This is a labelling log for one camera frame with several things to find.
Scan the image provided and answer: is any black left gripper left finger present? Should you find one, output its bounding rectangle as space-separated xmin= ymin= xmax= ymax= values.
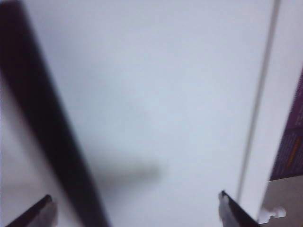
xmin=4 ymin=194 xmax=58 ymax=227

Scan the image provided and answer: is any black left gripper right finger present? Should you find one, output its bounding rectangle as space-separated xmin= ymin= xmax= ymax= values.
xmin=218 ymin=190 xmax=264 ymax=227

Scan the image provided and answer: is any black bar drawer handle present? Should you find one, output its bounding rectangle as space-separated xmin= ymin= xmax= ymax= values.
xmin=0 ymin=0 xmax=112 ymax=227

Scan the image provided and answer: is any white drawer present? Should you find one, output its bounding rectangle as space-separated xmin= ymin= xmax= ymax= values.
xmin=0 ymin=0 xmax=281 ymax=227

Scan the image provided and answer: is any purple printed box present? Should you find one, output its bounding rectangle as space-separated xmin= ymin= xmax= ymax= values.
xmin=268 ymin=68 xmax=303 ymax=182

